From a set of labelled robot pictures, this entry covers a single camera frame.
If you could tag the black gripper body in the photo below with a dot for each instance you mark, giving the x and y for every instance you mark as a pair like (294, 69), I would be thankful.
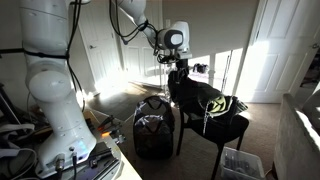
(182, 64)

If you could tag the black jersey with yellow print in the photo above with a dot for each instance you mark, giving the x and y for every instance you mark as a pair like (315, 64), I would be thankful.
(190, 93)

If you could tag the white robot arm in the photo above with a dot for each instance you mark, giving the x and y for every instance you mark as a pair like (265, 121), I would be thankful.
(56, 83)

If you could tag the black mesh laundry basket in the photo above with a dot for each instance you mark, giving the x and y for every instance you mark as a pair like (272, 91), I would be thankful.
(153, 133)

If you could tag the black sneaker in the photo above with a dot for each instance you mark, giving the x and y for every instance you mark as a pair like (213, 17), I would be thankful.
(196, 68)
(203, 68)

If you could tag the white closet door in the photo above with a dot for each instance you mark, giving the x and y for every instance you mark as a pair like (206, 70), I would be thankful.
(140, 63)
(100, 40)

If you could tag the black chair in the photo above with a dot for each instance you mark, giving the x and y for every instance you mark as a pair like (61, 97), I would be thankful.
(230, 125)

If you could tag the white panel room door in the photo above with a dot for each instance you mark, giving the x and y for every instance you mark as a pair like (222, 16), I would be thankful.
(273, 50)

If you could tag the clear plastic storage bin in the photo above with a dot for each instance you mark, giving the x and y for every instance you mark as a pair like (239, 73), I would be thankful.
(241, 165)

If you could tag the grey sofa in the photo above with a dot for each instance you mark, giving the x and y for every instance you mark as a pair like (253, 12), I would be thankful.
(296, 143)

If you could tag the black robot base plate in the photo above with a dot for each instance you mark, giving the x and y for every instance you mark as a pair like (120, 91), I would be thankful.
(100, 163)

